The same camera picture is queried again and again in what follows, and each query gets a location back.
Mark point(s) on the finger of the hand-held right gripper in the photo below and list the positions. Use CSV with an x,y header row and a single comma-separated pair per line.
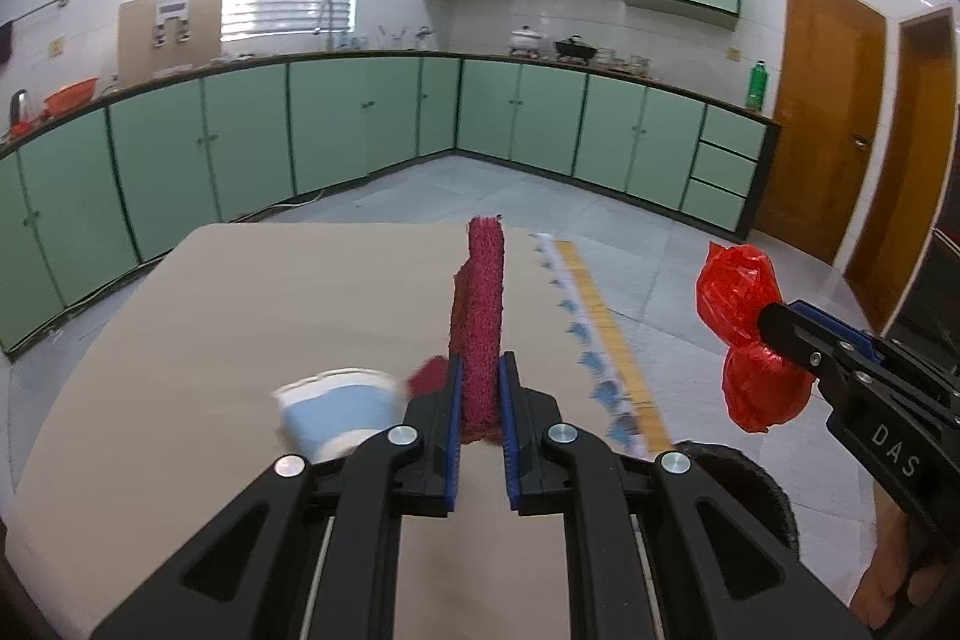
x,y
832,323
810,347

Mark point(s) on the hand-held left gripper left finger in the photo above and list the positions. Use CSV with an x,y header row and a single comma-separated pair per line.
x,y
453,445

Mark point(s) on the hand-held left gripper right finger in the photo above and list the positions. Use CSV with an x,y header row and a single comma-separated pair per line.
x,y
508,445

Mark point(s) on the red plastic bag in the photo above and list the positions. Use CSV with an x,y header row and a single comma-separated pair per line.
x,y
757,385

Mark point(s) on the dark red scouring pad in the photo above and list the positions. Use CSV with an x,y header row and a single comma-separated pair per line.
x,y
484,310

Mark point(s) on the black trash bin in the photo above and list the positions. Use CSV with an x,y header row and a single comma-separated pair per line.
x,y
750,490

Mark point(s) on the person's right hand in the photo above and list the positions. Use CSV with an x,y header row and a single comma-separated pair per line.
x,y
881,572

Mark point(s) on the wooden door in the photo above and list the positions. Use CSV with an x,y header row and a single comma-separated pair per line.
x,y
817,115
919,175

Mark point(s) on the green plastic bottle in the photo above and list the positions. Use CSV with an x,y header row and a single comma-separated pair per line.
x,y
755,85

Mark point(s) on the black wok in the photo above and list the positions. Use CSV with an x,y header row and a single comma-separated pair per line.
x,y
576,50

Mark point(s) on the green lower kitchen cabinets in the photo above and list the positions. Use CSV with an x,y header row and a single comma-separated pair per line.
x,y
247,130

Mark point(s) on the white cooking pot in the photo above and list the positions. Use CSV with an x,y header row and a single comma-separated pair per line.
x,y
525,42

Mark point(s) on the metal kitchen faucet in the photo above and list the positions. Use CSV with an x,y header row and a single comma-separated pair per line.
x,y
326,21

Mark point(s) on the brown cardboard box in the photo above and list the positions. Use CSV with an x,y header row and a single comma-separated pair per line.
x,y
139,55

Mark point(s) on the red plastic basin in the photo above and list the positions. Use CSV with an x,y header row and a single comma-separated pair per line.
x,y
71,95

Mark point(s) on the metal electric kettle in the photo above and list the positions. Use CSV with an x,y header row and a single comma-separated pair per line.
x,y
19,109

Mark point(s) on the metal towel bar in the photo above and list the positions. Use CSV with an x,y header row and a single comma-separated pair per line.
x,y
41,8

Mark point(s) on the dark hanging towel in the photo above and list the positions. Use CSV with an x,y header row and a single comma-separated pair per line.
x,y
6,40

